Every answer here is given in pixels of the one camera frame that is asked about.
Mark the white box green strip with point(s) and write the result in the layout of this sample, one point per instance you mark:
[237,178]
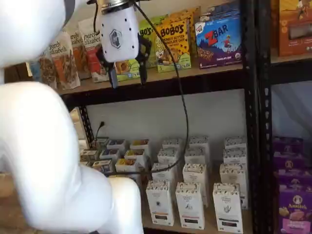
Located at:
[232,173]
[234,156]
[235,142]
[228,207]

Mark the blue Z Bar box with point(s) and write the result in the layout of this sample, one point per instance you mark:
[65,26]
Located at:
[219,44]
[221,11]

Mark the brown cardboard box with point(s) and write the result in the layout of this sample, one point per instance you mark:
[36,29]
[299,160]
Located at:
[17,73]

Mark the purely elizabeth granola bag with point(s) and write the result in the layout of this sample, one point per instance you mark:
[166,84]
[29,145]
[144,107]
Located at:
[45,70]
[78,51]

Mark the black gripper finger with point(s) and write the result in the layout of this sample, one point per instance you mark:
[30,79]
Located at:
[113,75]
[143,70]

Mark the granola bag red label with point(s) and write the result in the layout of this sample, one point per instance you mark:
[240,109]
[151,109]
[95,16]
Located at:
[93,56]

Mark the white box pink strip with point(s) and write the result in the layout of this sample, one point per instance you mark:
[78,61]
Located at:
[195,171]
[198,141]
[195,154]
[190,207]

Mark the yellow Bobo's peanut butter box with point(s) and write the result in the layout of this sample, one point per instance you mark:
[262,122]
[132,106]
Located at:
[191,22]
[173,46]

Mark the granola bag orange label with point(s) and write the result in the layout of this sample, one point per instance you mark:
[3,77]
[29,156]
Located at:
[64,63]

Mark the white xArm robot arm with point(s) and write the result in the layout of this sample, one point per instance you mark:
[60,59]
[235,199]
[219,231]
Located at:
[36,146]

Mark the green apple cinnamon oatmeal box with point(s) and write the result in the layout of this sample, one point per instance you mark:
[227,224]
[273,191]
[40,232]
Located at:
[89,154]
[84,163]
[101,142]

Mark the green Bobo's apple pie box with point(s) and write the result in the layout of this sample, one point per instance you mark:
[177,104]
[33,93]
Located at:
[157,19]
[126,70]

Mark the purple Annie's snack box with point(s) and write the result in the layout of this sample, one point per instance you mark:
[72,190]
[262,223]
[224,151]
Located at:
[292,180]
[287,145]
[296,214]
[288,162]

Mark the black metal shelf rack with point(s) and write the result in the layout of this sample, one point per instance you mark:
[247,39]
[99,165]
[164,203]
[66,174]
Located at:
[195,83]
[264,122]

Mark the purely elizabeth yellow oatmeal box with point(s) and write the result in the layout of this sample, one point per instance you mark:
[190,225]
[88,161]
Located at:
[134,156]
[139,143]
[126,164]

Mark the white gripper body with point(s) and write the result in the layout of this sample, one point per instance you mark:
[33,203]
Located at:
[119,34]

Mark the orange brown snack box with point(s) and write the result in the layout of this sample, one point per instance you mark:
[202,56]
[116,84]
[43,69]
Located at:
[292,26]

